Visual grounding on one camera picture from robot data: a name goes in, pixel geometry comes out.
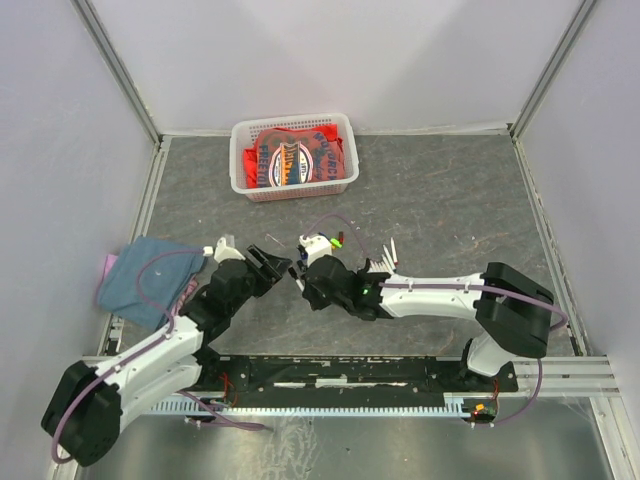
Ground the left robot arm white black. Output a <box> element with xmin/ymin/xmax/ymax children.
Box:
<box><xmin>41</xmin><ymin>238</ymin><xmax>292</xmax><ymax>466</ymax></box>

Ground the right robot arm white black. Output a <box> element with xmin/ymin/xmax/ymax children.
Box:
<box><xmin>297</xmin><ymin>255</ymin><xmax>557</xmax><ymax>391</ymax></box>

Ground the thin stick on table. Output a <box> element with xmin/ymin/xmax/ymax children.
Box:
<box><xmin>265</xmin><ymin>233</ymin><xmax>284</xmax><ymax>247</ymax></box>

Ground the uncapped white marker blue end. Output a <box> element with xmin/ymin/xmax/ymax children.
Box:
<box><xmin>383</xmin><ymin>245</ymin><xmax>395</xmax><ymax>272</ymax></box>

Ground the uncapped white marker red end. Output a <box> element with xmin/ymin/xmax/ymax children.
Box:
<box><xmin>390</xmin><ymin>237</ymin><xmax>399</xmax><ymax>266</ymax></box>

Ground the blue cloth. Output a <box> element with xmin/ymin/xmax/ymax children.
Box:
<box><xmin>96</xmin><ymin>236</ymin><xmax>206</xmax><ymax>330</ymax></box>

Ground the orange printed cloth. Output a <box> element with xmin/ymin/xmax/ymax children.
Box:
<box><xmin>243</xmin><ymin>124</ymin><xmax>346</xmax><ymax>188</ymax></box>

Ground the white plastic basket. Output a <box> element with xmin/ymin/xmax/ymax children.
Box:
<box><xmin>229</xmin><ymin>113</ymin><xmax>359</xmax><ymax>202</ymax></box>

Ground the pink cloth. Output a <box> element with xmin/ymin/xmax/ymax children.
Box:
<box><xmin>102</xmin><ymin>254</ymin><xmax>119</xmax><ymax>279</ymax></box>

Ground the circuit board with leds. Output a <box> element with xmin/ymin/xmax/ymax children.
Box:
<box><xmin>471</xmin><ymin>403</ymin><xmax>498</xmax><ymax>423</ymax></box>

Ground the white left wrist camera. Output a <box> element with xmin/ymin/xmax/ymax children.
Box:
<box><xmin>202</xmin><ymin>235</ymin><xmax>246</xmax><ymax>263</ymax></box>

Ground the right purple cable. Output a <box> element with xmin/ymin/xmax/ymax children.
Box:
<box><xmin>302</xmin><ymin>213</ymin><xmax>571</xmax><ymax>429</ymax></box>

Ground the purple cable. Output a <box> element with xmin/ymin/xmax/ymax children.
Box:
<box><xmin>51</xmin><ymin>244</ymin><xmax>269</xmax><ymax>464</ymax></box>
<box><xmin>302</xmin><ymin>213</ymin><xmax>571</xmax><ymax>429</ymax></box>

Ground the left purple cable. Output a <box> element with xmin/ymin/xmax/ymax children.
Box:
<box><xmin>51</xmin><ymin>244</ymin><xmax>269</xmax><ymax>464</ymax></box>

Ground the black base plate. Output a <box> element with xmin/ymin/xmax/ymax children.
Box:
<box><xmin>187</xmin><ymin>355</ymin><xmax>518</xmax><ymax>410</ymax></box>

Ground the blue slotted cable duct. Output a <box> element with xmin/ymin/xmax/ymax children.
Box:
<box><xmin>148</xmin><ymin>395</ymin><xmax>470</xmax><ymax>418</ymax></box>

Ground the aluminium frame rail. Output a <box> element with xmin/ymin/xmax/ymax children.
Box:
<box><xmin>196</xmin><ymin>355</ymin><xmax>619</xmax><ymax>396</ymax></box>

